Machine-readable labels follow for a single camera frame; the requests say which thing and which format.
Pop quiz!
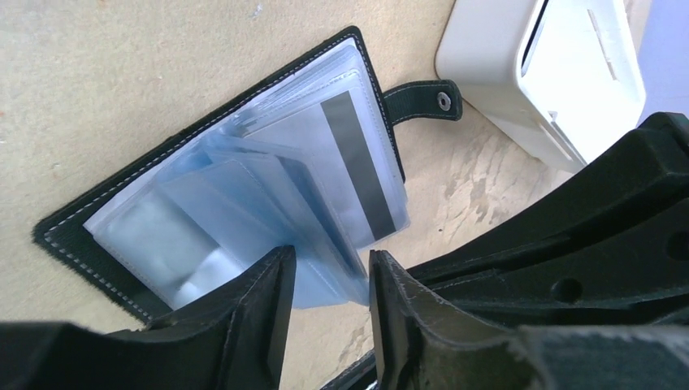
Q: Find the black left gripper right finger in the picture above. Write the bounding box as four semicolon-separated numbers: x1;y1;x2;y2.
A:
369;251;688;389

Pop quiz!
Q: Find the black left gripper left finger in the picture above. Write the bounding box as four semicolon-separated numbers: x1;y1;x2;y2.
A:
1;246;296;389

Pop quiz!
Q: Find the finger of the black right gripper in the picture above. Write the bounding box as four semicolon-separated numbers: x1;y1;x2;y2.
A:
410;112;688;325

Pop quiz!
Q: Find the black leather card holder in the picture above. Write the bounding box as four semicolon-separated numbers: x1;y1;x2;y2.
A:
33;26;462;321

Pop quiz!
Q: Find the white magnetic stripe card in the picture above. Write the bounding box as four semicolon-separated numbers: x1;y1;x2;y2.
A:
245;88;410;249

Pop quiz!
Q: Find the white tray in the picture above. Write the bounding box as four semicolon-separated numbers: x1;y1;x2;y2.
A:
435;0;646;173

